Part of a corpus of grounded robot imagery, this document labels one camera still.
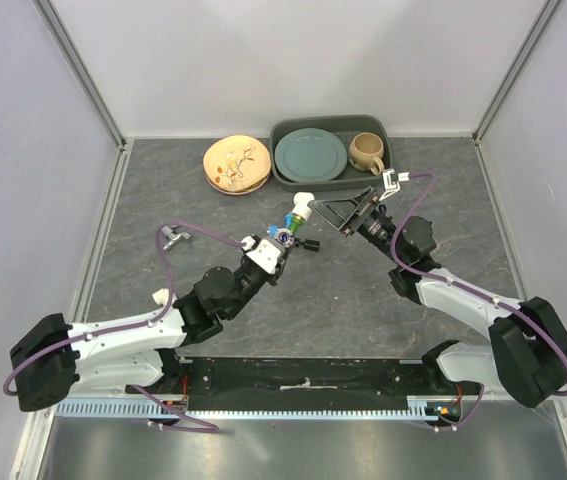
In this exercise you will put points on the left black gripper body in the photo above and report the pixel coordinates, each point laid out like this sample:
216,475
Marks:
273,278

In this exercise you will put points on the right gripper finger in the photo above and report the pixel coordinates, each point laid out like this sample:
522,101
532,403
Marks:
338,214
345,197

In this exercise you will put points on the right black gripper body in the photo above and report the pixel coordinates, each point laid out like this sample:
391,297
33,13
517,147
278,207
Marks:
376,229

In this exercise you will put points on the white elbow fitting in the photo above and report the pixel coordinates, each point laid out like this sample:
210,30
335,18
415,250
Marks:
301,207

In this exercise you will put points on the green water faucet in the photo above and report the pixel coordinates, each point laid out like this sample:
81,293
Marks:
286,234

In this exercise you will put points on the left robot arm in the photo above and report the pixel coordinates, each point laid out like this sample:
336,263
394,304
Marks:
55,358

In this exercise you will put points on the white elbow fitting left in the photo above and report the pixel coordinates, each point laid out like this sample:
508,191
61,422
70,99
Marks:
161,297

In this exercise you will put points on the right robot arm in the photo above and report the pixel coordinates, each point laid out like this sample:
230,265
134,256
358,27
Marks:
526,356

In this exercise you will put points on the blue water faucet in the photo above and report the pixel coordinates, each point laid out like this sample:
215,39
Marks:
307,244

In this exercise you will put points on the beige ceramic mug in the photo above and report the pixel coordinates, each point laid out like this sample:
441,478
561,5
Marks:
366,152

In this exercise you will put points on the teal plate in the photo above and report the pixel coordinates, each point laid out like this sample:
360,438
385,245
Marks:
310,155

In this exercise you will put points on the grey-green dish tub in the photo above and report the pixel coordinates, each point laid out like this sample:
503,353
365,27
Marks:
345,127

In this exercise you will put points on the bird pattern yellow plate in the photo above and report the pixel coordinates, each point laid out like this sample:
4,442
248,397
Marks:
237,162

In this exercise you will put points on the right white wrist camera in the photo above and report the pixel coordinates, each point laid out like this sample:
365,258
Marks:
392,182

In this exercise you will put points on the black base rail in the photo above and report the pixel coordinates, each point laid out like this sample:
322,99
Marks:
253,384

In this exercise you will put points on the slotted cable duct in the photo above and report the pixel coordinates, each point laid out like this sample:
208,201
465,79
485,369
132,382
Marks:
143,408

